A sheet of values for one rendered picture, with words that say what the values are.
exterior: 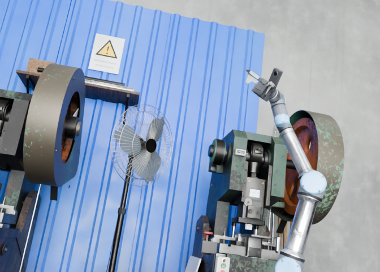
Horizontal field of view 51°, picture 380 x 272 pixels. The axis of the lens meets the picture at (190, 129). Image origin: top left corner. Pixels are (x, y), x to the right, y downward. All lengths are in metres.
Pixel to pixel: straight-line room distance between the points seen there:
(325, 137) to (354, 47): 2.55
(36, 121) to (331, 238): 3.12
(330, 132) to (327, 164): 0.23
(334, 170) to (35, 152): 1.85
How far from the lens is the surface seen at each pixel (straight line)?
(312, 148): 2.92
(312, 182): 1.95
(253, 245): 2.67
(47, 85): 2.54
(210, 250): 2.52
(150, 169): 2.88
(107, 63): 4.16
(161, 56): 4.26
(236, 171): 2.73
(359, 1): 5.51
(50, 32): 4.36
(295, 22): 4.94
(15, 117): 2.79
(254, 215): 2.75
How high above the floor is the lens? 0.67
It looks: 16 degrees up
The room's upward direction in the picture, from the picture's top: 8 degrees clockwise
